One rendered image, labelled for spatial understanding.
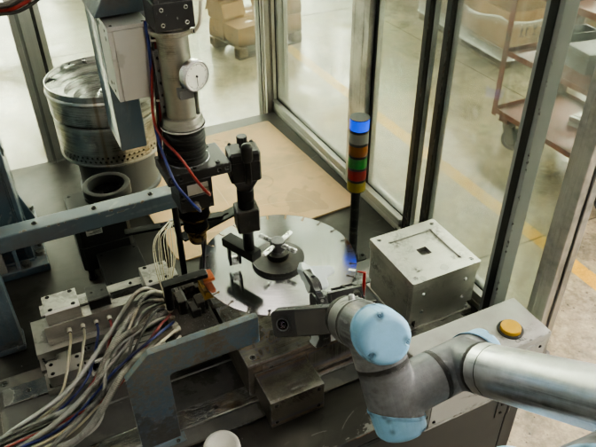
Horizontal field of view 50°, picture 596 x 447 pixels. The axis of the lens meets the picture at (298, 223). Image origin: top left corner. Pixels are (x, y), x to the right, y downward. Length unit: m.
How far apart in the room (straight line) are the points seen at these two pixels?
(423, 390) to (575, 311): 1.92
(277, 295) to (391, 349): 0.44
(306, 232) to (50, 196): 0.91
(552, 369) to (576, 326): 1.92
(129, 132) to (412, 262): 0.66
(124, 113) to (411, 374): 0.67
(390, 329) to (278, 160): 1.28
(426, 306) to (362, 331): 0.61
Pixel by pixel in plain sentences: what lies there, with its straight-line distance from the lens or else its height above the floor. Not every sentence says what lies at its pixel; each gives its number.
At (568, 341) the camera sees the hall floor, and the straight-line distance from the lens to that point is 2.66.
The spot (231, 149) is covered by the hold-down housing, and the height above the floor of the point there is 1.25.
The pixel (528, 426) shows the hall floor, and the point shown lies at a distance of 2.35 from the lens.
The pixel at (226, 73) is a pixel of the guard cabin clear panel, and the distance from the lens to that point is 2.31.
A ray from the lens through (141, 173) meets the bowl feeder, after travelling 1.90.
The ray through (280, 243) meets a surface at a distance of 1.29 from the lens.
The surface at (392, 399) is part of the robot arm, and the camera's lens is 0.90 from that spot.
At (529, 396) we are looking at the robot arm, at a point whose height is 1.18.
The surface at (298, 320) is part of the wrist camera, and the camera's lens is 1.03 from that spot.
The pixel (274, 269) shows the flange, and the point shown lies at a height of 0.96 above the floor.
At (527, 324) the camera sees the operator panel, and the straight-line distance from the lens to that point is 1.34.
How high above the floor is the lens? 1.80
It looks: 36 degrees down
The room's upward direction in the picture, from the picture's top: 1 degrees counter-clockwise
